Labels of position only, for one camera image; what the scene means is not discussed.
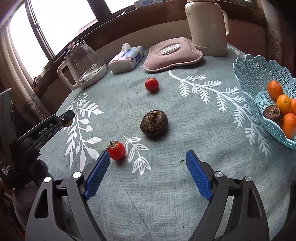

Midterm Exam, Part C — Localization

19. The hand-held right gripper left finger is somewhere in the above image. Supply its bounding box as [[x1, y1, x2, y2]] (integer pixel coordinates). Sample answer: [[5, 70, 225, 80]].
[[25, 149, 111, 241]]

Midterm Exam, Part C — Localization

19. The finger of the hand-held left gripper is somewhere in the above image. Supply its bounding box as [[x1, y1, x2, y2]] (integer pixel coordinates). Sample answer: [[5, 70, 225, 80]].
[[16, 110, 75, 161]]

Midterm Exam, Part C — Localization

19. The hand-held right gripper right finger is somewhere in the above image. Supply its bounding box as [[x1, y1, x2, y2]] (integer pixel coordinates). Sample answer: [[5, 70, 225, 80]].
[[186, 149, 270, 241]]

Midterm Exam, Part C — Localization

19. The red tomato with stem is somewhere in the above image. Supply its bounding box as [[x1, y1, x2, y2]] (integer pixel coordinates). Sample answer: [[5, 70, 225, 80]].
[[106, 141, 126, 161]]

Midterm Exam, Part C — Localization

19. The dark brown water chestnut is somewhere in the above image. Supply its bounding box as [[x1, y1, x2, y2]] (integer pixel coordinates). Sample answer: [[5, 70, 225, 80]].
[[140, 110, 169, 137], [262, 105, 284, 126]]

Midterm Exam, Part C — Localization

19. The light blue lattice plastic basket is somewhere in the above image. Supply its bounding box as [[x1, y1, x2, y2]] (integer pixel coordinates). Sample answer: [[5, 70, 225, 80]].
[[232, 54, 296, 150]]

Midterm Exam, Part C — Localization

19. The teal leaf print tablecloth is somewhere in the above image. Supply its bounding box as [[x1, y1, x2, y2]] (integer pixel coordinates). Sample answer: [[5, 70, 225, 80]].
[[38, 43, 296, 241]]

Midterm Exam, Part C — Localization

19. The beige patterned curtain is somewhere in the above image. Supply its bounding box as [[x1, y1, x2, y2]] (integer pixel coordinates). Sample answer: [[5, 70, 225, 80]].
[[259, 0, 296, 77], [0, 28, 52, 121]]

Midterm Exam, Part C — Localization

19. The round red tomato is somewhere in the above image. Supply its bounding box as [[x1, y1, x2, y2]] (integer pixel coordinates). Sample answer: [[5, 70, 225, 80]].
[[145, 78, 159, 92]]

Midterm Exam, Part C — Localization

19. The tissue pack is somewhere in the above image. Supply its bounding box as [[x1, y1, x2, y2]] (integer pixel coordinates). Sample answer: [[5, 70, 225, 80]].
[[108, 43, 145, 74]]

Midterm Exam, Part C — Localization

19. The pink hot water bag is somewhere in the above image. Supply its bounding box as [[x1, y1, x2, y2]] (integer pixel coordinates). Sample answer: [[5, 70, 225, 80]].
[[143, 37, 203, 73]]

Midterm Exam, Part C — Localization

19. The cream thermos jug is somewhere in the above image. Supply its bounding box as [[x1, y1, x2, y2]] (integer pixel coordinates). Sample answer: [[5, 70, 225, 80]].
[[184, 0, 229, 57]]

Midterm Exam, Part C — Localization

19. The white and blue box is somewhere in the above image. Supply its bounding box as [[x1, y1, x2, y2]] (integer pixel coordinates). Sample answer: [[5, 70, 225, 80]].
[[134, 0, 162, 9]]

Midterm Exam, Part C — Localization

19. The glass kettle with white handle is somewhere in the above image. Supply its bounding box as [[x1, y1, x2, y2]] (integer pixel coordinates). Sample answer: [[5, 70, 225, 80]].
[[57, 40, 108, 90]]

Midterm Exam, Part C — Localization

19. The dark window frame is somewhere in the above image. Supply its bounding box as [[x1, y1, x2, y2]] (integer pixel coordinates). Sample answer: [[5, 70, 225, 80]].
[[0, 0, 266, 98]]

